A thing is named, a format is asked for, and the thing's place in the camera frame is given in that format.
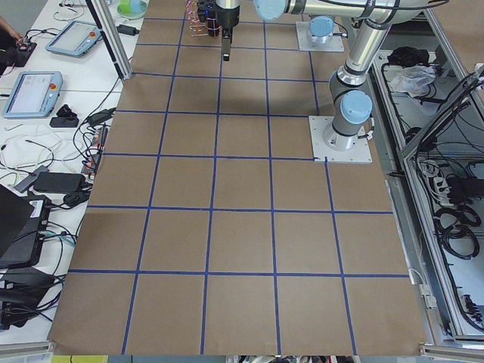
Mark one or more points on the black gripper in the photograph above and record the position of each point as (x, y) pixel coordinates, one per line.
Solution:
(227, 20)

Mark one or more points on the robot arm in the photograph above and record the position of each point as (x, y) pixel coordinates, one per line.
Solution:
(376, 19)
(319, 30)

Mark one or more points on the green bowl with blocks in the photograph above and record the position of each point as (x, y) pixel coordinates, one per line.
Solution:
(132, 9)

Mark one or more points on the blue teach pendant far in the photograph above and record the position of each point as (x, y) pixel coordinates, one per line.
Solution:
(75, 39)

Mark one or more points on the blue teach pendant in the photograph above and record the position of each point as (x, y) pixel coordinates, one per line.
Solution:
(34, 95)
(75, 39)

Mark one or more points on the orange black usb hub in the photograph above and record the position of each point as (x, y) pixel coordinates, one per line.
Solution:
(90, 166)
(99, 140)

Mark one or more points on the blue teach pendant near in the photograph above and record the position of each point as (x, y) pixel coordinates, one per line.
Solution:
(34, 95)

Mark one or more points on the black power brick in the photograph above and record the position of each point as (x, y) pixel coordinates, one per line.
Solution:
(58, 182)

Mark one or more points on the black laptop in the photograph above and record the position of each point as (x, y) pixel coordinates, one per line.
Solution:
(23, 219)

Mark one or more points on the copper wire wine rack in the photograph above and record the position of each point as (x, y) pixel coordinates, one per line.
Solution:
(202, 18)

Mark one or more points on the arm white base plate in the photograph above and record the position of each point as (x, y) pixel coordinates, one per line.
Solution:
(308, 42)
(330, 147)

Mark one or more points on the aluminium frame post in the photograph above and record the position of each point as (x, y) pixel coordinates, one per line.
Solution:
(105, 23)

